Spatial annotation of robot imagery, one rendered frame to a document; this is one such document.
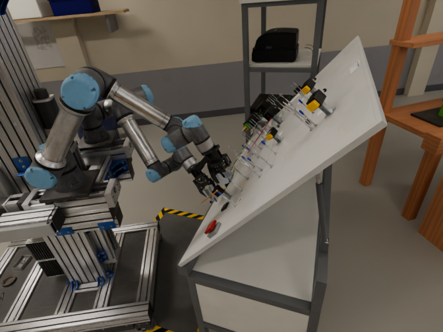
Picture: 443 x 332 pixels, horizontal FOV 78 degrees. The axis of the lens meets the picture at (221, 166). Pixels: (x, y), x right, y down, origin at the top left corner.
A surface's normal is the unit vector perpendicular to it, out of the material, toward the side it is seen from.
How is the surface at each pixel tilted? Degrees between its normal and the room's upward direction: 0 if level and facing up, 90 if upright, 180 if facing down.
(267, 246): 0
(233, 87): 90
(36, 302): 0
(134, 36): 90
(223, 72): 90
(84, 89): 84
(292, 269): 0
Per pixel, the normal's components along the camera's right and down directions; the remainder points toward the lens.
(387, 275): -0.07, -0.84
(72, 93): 0.20, 0.43
